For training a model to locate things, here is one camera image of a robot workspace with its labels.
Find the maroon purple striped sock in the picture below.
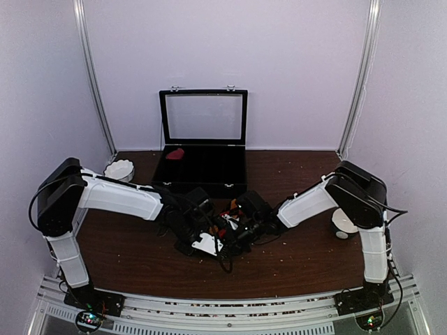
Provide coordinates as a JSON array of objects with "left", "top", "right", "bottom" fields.
[{"left": 166, "top": 148, "right": 185, "bottom": 161}]

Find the front aluminium rail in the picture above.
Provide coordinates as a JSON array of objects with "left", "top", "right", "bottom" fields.
[{"left": 25, "top": 276, "right": 432, "bottom": 334}]

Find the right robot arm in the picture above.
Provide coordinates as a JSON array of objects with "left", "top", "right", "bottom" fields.
[{"left": 226, "top": 161, "right": 406, "bottom": 308}]

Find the black red orange argyle sock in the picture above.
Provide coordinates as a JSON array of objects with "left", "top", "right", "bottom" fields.
[{"left": 212, "top": 199, "right": 244, "bottom": 236}]

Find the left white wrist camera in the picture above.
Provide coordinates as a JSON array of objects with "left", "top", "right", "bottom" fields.
[{"left": 191, "top": 232, "right": 224, "bottom": 256}]

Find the right aluminium frame post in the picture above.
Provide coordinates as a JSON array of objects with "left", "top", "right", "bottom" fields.
[{"left": 337, "top": 0, "right": 382, "bottom": 160}]

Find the left aluminium frame post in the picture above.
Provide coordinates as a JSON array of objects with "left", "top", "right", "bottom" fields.
[{"left": 73, "top": 0, "right": 118, "bottom": 157}]

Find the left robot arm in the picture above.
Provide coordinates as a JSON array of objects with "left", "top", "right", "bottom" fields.
[{"left": 28, "top": 157, "right": 224, "bottom": 310}]

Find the black display box with lid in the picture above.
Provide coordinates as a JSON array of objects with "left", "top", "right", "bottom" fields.
[{"left": 152, "top": 88, "right": 249, "bottom": 199}]

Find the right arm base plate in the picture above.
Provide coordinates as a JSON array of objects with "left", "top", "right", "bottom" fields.
[{"left": 334, "top": 288, "right": 394, "bottom": 315}]

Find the white and navy bowl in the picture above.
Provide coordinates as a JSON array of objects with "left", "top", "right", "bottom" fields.
[{"left": 330, "top": 208, "right": 358, "bottom": 239}]

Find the white fluted bowl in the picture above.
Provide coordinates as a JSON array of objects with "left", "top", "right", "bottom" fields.
[{"left": 104, "top": 160, "right": 135, "bottom": 182}]

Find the aluminium frame post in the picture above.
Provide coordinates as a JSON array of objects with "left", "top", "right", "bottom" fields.
[
  {"left": 73, "top": 0, "right": 118, "bottom": 157},
  {"left": 337, "top": 0, "right": 382, "bottom": 160}
]

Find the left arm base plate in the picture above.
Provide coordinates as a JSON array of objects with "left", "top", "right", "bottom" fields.
[{"left": 64, "top": 290, "right": 125, "bottom": 317}]

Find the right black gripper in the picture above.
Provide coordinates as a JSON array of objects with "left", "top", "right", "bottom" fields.
[{"left": 221, "top": 216, "right": 265, "bottom": 257}]

